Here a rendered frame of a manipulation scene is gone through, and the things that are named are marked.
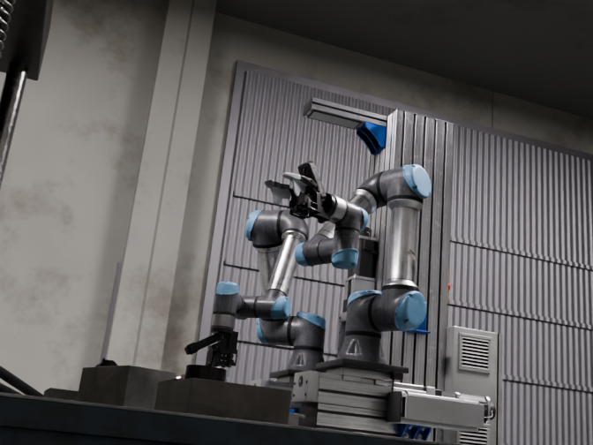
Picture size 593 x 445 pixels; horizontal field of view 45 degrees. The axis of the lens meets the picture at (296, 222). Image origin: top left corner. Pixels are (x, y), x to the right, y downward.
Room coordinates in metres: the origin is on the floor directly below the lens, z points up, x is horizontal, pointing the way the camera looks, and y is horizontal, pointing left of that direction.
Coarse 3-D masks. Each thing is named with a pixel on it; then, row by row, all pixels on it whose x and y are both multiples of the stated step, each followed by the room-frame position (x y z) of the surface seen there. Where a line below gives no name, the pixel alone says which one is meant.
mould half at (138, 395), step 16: (96, 368) 1.75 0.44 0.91; (112, 368) 1.68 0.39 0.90; (128, 368) 1.62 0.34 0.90; (144, 368) 1.64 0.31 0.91; (80, 384) 1.81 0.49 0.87; (96, 384) 1.74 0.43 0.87; (112, 384) 1.67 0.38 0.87; (128, 384) 1.62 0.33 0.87; (144, 384) 1.64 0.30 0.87; (80, 400) 1.80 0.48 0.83; (96, 400) 1.73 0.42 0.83; (112, 400) 1.66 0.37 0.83; (128, 400) 1.62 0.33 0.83; (144, 400) 1.64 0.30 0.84
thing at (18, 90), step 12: (12, 72) 1.95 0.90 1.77; (24, 72) 1.97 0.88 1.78; (12, 84) 1.95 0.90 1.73; (24, 84) 1.98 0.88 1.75; (12, 96) 1.95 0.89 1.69; (0, 108) 1.95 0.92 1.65; (12, 108) 1.96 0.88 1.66; (0, 120) 1.95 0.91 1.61; (12, 120) 1.97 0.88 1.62; (0, 132) 1.95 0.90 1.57; (12, 132) 1.98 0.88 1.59; (0, 144) 1.95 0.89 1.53; (0, 156) 1.96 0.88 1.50; (0, 168) 1.96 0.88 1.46; (0, 180) 1.97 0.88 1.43
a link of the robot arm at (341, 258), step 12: (336, 228) 1.97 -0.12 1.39; (348, 228) 1.95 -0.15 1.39; (324, 240) 2.01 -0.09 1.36; (336, 240) 1.97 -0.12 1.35; (348, 240) 1.95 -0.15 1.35; (324, 252) 2.00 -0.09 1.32; (336, 252) 1.96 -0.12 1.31; (348, 252) 1.95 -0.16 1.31; (336, 264) 1.97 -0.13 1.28; (348, 264) 1.96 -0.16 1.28
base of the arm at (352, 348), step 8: (352, 336) 2.23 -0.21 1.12; (360, 336) 2.21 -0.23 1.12; (368, 336) 2.21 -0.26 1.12; (376, 336) 2.22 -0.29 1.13; (344, 344) 2.24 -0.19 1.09; (352, 344) 2.22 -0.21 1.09; (360, 344) 2.21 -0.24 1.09; (368, 344) 2.21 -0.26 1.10; (376, 344) 2.22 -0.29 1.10; (344, 352) 2.23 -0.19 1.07; (352, 352) 2.22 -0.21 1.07; (360, 352) 2.20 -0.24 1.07; (368, 352) 2.20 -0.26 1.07; (376, 352) 2.21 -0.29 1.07; (368, 360) 2.19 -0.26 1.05; (376, 360) 2.20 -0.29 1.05; (384, 360) 2.24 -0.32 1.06
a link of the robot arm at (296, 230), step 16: (288, 224) 2.47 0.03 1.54; (304, 224) 2.48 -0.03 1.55; (288, 240) 2.45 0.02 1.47; (304, 240) 2.47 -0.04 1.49; (288, 256) 2.41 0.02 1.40; (288, 272) 2.39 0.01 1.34; (272, 288) 2.35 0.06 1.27; (288, 288) 2.38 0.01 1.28; (256, 304) 2.34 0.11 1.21; (272, 304) 2.32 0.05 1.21; (288, 304) 2.33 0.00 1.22
